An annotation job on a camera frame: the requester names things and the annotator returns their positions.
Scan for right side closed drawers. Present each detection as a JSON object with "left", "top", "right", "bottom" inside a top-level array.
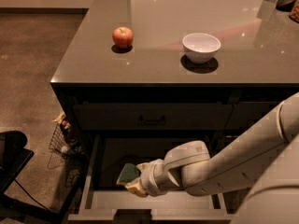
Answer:
[{"left": 223, "top": 93, "right": 299, "bottom": 150}]

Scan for closed top drawer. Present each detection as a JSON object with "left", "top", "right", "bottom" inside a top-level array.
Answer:
[{"left": 73, "top": 103, "right": 233, "bottom": 130}]

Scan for white ceramic bowl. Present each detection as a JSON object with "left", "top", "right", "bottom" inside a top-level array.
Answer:
[{"left": 182, "top": 33, "right": 221, "bottom": 63}]

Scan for black top drawer handle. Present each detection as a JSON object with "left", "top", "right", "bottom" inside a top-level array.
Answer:
[{"left": 139, "top": 116, "right": 165, "bottom": 126}]

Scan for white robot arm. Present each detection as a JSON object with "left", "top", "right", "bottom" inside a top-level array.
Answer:
[{"left": 125, "top": 93, "right": 299, "bottom": 224}]

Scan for dark kitchen counter cabinet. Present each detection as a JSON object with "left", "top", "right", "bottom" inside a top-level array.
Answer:
[{"left": 51, "top": 0, "right": 299, "bottom": 224}]

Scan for black cable on floor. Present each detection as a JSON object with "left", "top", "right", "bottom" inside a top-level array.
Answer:
[{"left": 12, "top": 177, "right": 52, "bottom": 213}]

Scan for wire basket with items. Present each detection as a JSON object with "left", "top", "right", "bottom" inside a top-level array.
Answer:
[{"left": 50, "top": 111, "right": 84, "bottom": 158}]

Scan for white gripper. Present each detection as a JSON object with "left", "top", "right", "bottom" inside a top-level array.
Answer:
[{"left": 125, "top": 159, "right": 181, "bottom": 198}]

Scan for red apple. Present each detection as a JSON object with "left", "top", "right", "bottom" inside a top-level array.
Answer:
[{"left": 112, "top": 27, "right": 134, "bottom": 49}]

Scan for open middle drawer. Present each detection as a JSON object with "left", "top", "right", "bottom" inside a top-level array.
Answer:
[{"left": 68, "top": 137, "right": 233, "bottom": 224}]

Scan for green and yellow sponge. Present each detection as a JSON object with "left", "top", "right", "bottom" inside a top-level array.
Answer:
[{"left": 116, "top": 163, "right": 141, "bottom": 186}]

